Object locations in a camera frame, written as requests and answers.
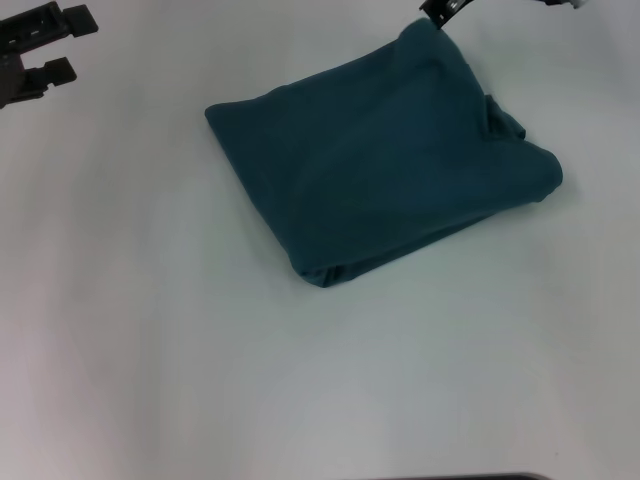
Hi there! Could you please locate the teal t-shirt with beige print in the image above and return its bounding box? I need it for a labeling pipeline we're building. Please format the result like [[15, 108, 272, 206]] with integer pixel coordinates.
[[203, 17, 566, 290]]

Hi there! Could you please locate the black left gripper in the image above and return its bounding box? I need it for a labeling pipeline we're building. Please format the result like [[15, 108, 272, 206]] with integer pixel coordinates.
[[0, 1, 100, 110]]

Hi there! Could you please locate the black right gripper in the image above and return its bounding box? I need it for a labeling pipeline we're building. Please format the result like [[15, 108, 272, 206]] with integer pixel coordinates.
[[418, 0, 590, 31]]

